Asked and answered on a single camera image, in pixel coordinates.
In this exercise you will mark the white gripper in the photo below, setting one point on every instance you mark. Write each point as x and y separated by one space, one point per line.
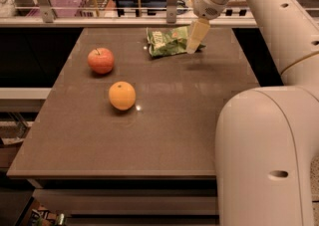
203 5

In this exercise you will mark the green jalapeno chip bag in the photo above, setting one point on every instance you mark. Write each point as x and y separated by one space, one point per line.
167 43

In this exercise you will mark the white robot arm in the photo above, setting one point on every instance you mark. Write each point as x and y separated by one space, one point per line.
267 137

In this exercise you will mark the orange fruit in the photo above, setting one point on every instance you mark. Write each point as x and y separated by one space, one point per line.
122 95

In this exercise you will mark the red apple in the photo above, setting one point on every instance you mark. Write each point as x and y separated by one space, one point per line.
101 60

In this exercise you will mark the purple plastic crate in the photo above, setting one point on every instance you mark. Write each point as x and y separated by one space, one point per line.
61 8

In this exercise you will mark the brown table frame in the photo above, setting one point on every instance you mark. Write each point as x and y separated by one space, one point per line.
192 199

